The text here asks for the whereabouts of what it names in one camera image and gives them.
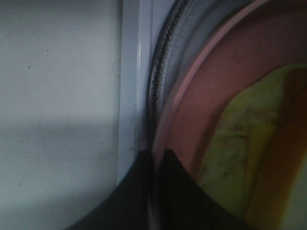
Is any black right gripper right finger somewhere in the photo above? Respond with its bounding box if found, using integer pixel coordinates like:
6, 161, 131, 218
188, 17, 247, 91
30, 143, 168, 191
158, 149, 252, 230

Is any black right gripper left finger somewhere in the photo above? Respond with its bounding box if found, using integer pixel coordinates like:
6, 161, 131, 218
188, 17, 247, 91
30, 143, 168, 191
68, 150, 154, 230

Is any white bread slice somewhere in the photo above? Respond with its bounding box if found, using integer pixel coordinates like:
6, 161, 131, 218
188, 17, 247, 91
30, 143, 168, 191
246, 68, 307, 230

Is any pink round plate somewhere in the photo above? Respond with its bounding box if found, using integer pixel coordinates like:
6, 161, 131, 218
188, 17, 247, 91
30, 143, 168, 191
153, 0, 307, 230

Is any white microwave oven body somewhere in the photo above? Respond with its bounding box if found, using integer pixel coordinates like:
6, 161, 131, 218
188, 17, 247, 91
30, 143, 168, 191
0, 0, 173, 230

